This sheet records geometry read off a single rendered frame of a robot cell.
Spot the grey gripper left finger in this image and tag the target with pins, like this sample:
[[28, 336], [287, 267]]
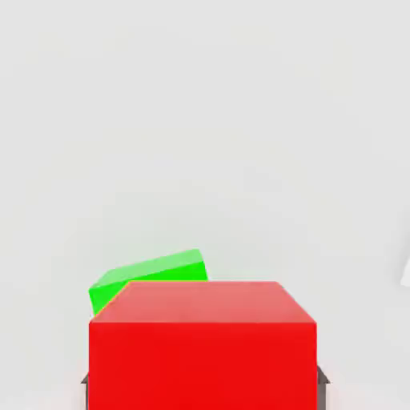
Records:
[[86, 392]]

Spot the small red cube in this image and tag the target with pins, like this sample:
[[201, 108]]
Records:
[[202, 352]]

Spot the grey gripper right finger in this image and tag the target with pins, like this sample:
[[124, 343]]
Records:
[[321, 390]]

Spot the small green cube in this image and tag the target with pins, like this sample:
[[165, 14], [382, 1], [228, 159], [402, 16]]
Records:
[[150, 270]]

